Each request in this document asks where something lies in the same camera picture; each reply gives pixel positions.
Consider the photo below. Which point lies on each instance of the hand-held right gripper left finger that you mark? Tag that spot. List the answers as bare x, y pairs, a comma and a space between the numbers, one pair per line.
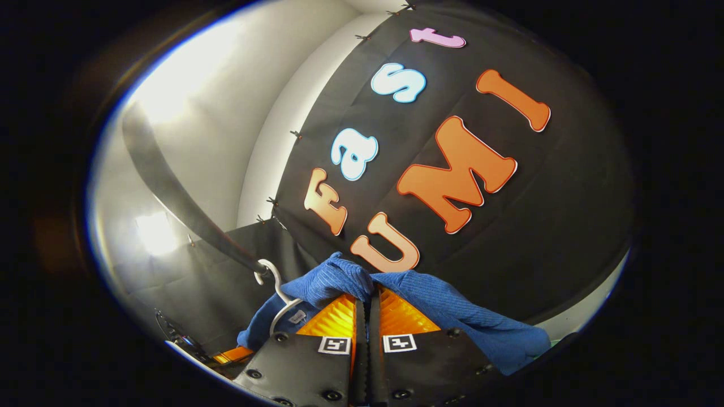
305, 367

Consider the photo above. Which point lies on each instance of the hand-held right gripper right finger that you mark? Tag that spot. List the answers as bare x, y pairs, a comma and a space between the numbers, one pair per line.
424, 367

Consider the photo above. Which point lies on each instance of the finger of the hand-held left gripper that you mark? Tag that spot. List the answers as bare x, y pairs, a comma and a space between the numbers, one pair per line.
235, 355

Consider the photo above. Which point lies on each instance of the white clothes hanger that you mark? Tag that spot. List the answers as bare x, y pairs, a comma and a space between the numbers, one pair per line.
277, 285

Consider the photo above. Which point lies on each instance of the black clothes rack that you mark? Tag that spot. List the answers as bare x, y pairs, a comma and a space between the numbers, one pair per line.
169, 186

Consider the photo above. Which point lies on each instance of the black backdrop cloth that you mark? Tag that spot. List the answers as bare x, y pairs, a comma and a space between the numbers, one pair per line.
537, 226

